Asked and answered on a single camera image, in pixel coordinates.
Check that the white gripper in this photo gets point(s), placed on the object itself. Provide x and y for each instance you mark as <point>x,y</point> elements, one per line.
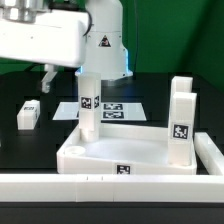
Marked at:
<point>56,38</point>

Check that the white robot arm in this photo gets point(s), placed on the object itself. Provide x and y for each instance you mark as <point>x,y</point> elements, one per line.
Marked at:
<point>105,52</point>

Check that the white L-shaped obstacle fence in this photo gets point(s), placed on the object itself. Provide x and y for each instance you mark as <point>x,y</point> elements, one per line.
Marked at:
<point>24,186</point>

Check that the white fiducial marker plate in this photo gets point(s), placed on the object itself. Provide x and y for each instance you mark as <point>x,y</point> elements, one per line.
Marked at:
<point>109,111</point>

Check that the white desk top tray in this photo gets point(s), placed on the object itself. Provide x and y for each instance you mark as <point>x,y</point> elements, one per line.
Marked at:
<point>121,149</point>

